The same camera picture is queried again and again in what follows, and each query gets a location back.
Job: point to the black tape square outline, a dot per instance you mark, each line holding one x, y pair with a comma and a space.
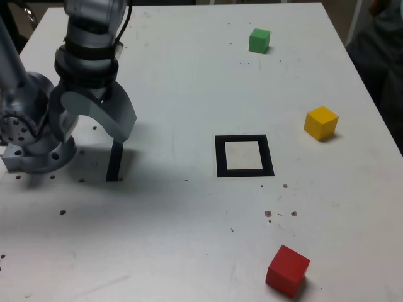
220, 157

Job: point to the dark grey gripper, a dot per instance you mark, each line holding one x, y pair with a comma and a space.
100, 93

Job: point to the white post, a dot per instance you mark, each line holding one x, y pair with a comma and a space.
354, 19

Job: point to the red cube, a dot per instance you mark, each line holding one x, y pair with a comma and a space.
286, 272

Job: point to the black tape strip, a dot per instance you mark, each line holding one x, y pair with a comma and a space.
114, 163

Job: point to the green cube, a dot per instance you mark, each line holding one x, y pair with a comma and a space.
258, 41

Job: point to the metal chair frame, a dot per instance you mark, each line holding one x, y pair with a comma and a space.
31, 15

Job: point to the yellow cube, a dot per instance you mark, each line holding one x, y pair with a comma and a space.
321, 124

